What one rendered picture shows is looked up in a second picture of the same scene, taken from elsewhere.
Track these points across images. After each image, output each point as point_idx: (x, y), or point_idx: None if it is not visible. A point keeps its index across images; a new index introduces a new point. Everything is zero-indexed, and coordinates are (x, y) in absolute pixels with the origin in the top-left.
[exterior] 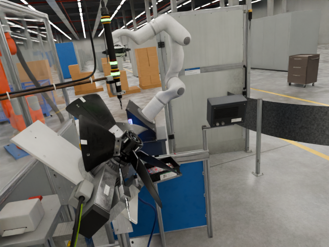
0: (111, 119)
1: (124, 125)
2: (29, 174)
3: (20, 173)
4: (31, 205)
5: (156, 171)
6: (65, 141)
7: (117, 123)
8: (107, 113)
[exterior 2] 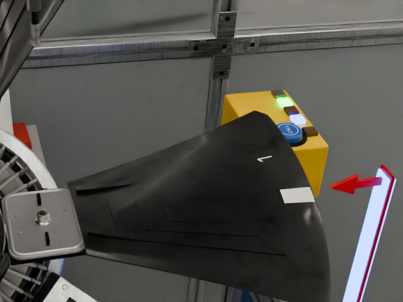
0: (3, 59)
1: (243, 167)
2: (110, 67)
3: (71, 44)
4: None
5: None
6: None
7: (250, 130)
8: (29, 17)
